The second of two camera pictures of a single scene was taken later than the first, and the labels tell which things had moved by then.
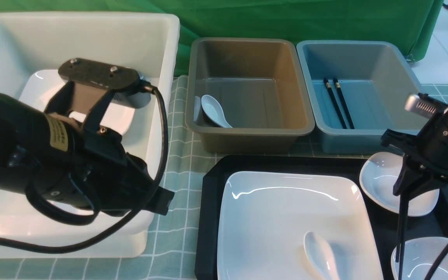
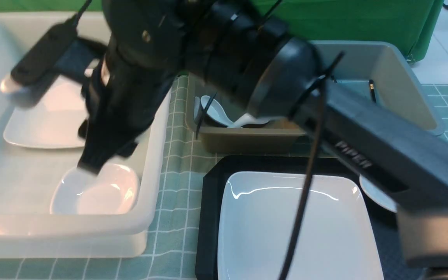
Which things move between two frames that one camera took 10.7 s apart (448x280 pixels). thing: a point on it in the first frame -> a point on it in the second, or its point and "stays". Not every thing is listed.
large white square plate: x=264 y=216 stays
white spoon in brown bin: x=214 y=110 stays
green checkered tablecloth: x=172 y=251 stays
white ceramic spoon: x=321 y=256 -> x=247 y=119
